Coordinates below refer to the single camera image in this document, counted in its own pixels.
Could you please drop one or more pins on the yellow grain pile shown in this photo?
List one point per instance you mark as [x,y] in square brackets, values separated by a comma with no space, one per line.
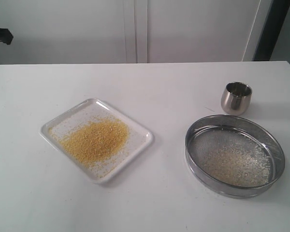
[98,144]

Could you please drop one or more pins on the stainless steel cup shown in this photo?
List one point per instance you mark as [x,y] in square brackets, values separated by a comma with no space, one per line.
[236,98]

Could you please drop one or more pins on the round metal sieve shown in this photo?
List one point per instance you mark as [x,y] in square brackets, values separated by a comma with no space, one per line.
[217,130]

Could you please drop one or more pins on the white rice grains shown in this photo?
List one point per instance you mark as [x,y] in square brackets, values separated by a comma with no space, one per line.
[238,165]

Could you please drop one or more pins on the white square tray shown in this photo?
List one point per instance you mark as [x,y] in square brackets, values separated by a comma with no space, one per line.
[85,110]

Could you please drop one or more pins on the white cabinet doors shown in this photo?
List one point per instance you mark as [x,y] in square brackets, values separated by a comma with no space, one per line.
[131,31]

